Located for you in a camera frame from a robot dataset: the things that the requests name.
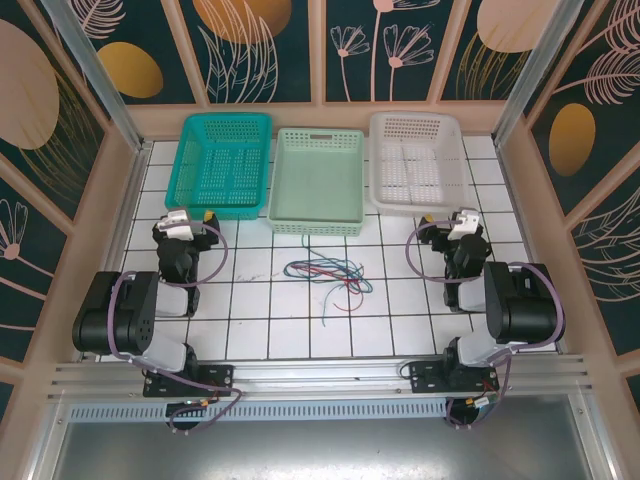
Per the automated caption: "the teal plastic basket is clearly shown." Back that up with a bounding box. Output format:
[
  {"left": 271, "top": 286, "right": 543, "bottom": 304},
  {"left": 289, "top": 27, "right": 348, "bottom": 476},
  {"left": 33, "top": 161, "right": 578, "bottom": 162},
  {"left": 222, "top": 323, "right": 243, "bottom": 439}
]
[{"left": 164, "top": 113, "right": 275, "bottom": 222}]

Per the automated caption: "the aluminium frame post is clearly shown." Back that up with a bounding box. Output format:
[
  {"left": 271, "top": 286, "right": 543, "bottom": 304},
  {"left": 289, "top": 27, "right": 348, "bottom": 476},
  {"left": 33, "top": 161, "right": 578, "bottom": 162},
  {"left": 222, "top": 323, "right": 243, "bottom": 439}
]
[
  {"left": 492, "top": 0, "right": 596, "bottom": 147},
  {"left": 39, "top": 0, "right": 154, "bottom": 156}
]

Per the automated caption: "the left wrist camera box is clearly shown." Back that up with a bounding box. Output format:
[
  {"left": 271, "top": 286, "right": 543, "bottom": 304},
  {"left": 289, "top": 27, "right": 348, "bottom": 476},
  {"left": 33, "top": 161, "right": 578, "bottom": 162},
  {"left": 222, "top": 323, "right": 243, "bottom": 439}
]
[{"left": 158, "top": 208, "right": 205, "bottom": 240}]

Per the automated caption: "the slotted grey cable duct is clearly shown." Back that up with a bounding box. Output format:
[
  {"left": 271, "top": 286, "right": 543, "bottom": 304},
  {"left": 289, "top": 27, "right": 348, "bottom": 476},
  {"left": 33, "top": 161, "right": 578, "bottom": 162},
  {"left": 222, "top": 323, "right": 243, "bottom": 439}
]
[{"left": 67, "top": 397, "right": 451, "bottom": 422}]

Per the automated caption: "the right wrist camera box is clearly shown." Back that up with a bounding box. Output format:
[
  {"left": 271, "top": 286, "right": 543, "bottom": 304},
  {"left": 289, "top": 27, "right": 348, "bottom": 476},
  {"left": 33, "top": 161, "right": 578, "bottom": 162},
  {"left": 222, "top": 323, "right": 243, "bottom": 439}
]
[{"left": 446, "top": 208, "right": 482, "bottom": 243}]

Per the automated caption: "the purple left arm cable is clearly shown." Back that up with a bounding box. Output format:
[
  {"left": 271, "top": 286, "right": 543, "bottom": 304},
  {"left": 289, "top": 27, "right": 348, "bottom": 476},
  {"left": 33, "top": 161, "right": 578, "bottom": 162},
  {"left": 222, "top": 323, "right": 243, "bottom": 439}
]
[{"left": 106, "top": 222, "right": 244, "bottom": 434}]

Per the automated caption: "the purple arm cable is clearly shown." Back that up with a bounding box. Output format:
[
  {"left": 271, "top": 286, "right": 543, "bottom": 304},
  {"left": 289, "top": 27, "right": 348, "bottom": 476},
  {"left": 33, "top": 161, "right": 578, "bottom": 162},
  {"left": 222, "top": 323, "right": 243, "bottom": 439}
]
[
  {"left": 405, "top": 219, "right": 566, "bottom": 431},
  {"left": 106, "top": 222, "right": 244, "bottom": 434}
]

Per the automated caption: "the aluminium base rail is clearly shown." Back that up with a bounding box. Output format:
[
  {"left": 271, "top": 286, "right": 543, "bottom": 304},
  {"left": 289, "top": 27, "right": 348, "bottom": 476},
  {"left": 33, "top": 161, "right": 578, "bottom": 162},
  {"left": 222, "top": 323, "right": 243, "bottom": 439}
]
[{"left": 47, "top": 353, "right": 595, "bottom": 405}]

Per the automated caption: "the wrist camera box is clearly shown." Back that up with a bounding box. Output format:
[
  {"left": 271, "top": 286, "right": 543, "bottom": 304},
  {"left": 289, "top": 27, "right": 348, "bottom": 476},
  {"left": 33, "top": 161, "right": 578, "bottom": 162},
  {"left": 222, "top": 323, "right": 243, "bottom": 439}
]
[
  {"left": 158, "top": 208, "right": 205, "bottom": 240},
  {"left": 446, "top": 208, "right": 482, "bottom": 243}
]

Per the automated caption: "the light green plastic basket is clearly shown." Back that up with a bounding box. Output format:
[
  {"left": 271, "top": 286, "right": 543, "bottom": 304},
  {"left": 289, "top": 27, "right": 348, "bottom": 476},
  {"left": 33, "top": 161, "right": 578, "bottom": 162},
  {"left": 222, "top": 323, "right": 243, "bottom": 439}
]
[{"left": 267, "top": 127, "right": 365, "bottom": 238}]

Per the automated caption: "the steel sheet panel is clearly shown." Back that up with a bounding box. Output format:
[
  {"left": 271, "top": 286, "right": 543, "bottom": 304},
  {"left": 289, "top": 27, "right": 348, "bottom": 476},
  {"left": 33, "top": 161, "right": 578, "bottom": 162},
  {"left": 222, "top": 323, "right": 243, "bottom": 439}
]
[{"left": 49, "top": 419, "right": 596, "bottom": 480}]

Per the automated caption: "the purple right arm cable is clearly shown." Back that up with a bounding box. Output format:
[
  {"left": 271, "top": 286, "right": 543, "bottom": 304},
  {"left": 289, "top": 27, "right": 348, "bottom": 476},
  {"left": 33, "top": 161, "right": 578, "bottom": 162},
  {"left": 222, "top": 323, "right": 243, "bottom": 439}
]
[{"left": 405, "top": 219, "right": 566, "bottom": 431}]

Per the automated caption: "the white plastic basket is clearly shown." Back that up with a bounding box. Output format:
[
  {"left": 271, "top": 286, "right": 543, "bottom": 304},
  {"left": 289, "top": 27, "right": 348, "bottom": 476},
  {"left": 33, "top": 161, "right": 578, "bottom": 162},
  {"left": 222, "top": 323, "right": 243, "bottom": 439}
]
[{"left": 368, "top": 110, "right": 470, "bottom": 217}]

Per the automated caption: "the dark red thin cable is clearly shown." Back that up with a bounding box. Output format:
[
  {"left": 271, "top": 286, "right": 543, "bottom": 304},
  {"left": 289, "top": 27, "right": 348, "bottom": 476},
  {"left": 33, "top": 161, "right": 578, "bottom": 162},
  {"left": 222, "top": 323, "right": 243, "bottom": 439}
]
[{"left": 289, "top": 262, "right": 361, "bottom": 281}]

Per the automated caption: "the red black power lead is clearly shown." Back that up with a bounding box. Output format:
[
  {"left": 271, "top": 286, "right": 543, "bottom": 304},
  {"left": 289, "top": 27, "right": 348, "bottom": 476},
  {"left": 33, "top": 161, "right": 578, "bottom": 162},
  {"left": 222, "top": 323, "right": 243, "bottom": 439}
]
[
  {"left": 169, "top": 382, "right": 224, "bottom": 409},
  {"left": 462, "top": 382, "right": 502, "bottom": 411}
]

